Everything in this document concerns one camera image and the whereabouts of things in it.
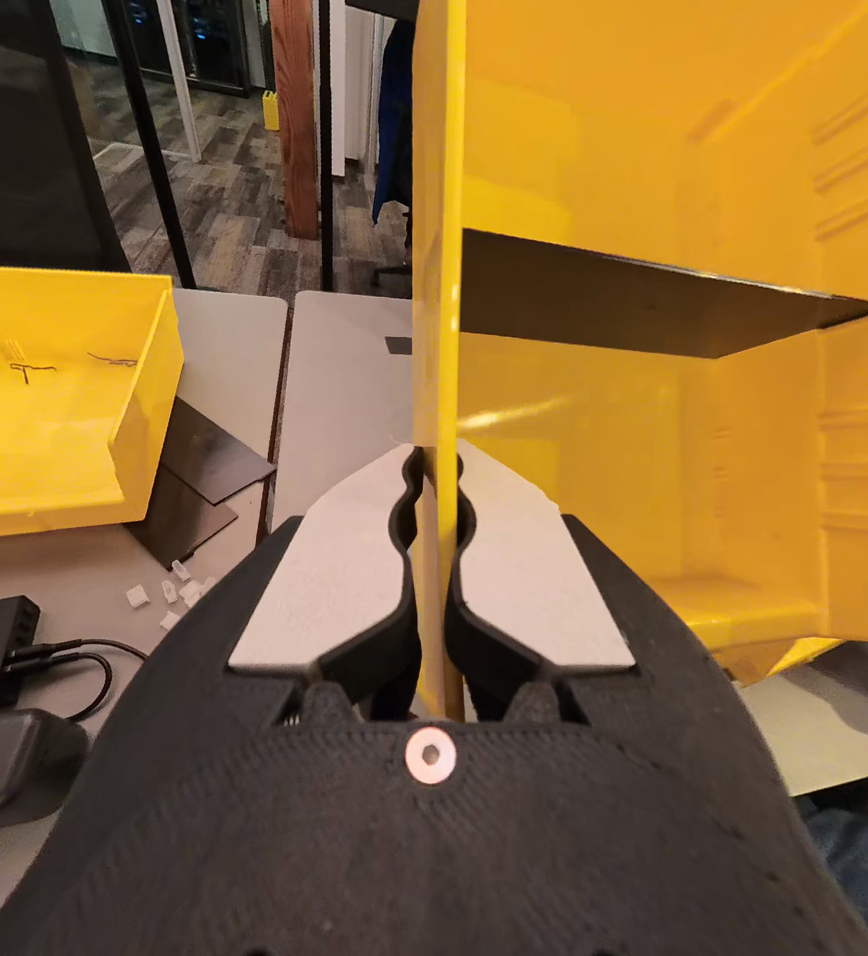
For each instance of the white frame pole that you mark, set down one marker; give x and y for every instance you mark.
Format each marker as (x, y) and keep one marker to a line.
(180, 89)

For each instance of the small yellow container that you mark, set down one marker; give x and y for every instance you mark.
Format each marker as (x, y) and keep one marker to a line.
(270, 112)

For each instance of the wooden post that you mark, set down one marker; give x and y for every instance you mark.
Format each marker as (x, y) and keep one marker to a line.
(293, 112)

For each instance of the blue hanging jacket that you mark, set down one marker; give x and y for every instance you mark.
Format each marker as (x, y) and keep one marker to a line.
(393, 112)

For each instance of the yellow plastic storage bin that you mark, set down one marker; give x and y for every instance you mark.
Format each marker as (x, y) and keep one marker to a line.
(45, 448)

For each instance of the small black rectangular mat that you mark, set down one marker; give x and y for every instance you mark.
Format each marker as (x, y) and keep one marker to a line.
(399, 345)

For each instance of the slanted black frame pole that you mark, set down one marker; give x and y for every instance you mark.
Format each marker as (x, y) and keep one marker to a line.
(154, 172)

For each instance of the loose black plastic sheet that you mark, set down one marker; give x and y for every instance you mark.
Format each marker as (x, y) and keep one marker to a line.
(202, 463)

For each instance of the pile of clear plastic clips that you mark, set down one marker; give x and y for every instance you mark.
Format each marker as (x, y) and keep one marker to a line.
(180, 590)

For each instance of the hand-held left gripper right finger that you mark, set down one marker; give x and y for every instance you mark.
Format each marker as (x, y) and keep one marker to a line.
(538, 582)

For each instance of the yellow divided storage bin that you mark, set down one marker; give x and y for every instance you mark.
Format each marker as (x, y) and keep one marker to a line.
(628, 112)

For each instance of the black power bank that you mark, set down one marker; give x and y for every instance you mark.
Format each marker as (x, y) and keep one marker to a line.
(0, 769)

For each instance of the upright black frame pole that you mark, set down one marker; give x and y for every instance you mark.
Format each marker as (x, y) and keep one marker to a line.
(327, 149)

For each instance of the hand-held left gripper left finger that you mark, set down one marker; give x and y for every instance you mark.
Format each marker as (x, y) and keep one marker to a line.
(322, 567)

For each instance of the black twist tie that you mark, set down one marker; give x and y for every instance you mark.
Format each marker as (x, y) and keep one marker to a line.
(112, 362)
(30, 367)

